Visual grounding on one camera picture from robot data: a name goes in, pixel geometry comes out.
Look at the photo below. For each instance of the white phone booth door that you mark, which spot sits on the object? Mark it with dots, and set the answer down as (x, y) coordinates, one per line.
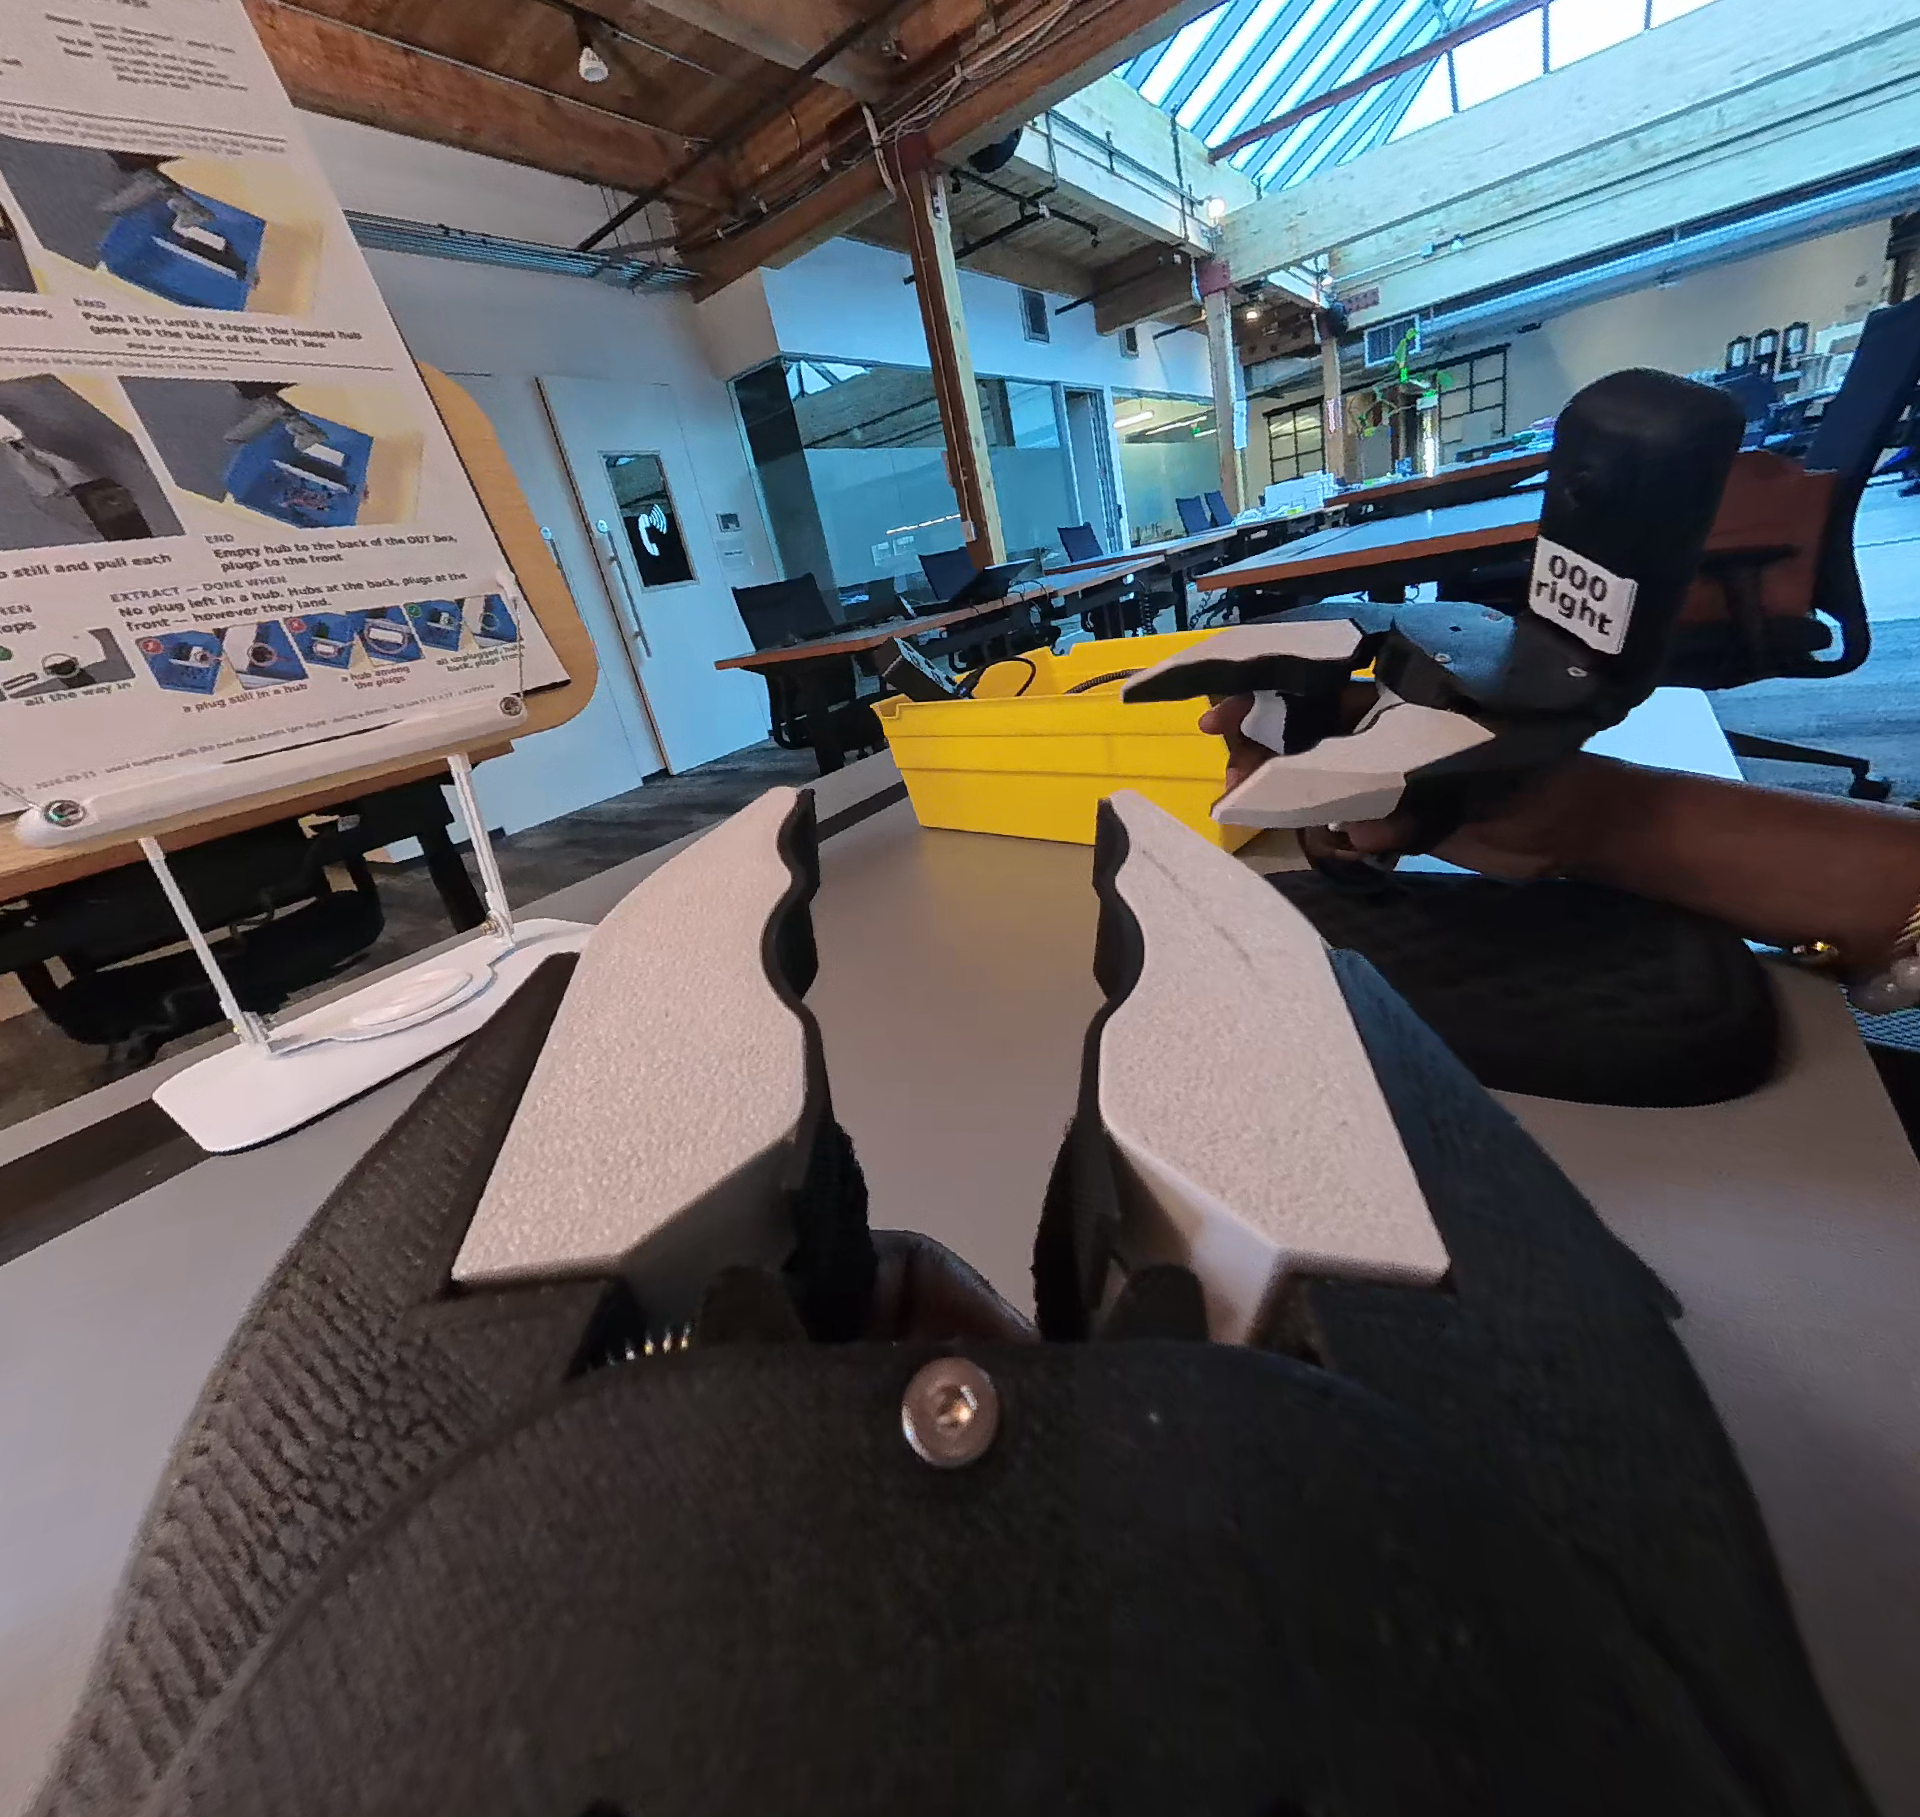
(631, 647)

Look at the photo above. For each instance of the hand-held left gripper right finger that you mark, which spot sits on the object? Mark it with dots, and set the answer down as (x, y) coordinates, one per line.
(1262, 1082)

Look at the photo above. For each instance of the large instruction board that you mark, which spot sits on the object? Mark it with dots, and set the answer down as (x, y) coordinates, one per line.
(224, 349)

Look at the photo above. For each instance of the person's right hand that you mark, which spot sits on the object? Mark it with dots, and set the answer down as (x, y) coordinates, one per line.
(1650, 842)

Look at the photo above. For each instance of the black quilted wrist rest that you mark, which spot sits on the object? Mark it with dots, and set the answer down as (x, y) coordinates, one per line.
(1575, 992)

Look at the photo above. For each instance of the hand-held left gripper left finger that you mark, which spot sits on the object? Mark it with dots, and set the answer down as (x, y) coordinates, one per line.
(660, 1068)

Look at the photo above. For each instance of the black office chair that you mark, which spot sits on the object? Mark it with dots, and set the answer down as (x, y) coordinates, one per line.
(779, 610)

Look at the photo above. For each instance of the yellow plastic bin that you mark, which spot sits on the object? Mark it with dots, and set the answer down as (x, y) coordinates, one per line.
(1035, 776)

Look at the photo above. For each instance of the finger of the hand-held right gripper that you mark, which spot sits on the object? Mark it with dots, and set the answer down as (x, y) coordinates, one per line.
(1276, 655)
(1351, 776)

